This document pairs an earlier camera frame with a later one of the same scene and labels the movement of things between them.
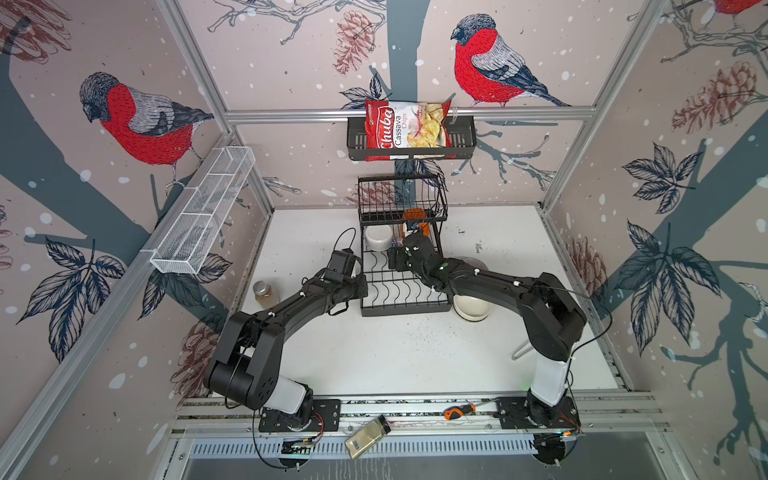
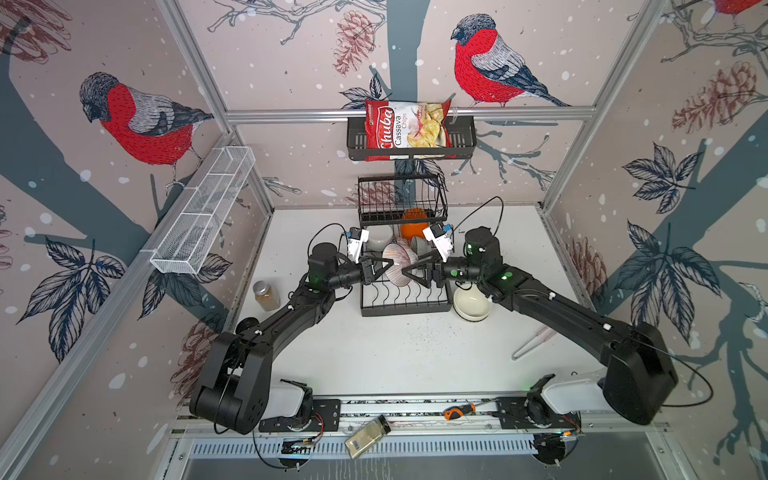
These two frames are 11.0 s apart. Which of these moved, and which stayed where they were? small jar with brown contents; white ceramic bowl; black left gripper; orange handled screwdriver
Moved: black left gripper
Stayed: white ceramic bowl; small jar with brown contents; orange handled screwdriver
